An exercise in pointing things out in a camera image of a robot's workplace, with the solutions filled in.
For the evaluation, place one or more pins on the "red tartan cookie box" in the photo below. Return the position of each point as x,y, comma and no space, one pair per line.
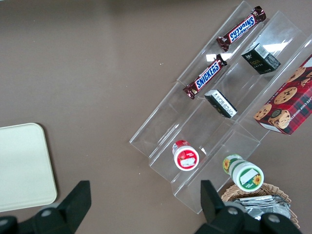
287,102

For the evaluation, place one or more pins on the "beige plastic tray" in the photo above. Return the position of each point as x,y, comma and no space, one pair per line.
24,165

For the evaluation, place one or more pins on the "stack of foil containers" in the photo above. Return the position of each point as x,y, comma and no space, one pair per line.
263,203

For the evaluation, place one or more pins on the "small black box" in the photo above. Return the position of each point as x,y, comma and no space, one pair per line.
260,61
220,104

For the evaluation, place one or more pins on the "clear acrylic stepped stand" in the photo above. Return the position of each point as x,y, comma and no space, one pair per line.
170,126

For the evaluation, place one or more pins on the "red and white cup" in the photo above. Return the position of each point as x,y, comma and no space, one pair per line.
186,159

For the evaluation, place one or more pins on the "Snickers chocolate bar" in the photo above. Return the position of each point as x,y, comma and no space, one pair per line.
241,29
206,78

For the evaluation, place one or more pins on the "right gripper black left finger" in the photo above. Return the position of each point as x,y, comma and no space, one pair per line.
70,207

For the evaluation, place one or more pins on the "light tan wicker basket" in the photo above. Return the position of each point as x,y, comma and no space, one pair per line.
228,193

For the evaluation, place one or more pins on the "green sunflower cup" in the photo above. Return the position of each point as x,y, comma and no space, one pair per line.
246,176

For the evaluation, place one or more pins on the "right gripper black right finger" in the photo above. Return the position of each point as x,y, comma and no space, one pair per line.
217,217

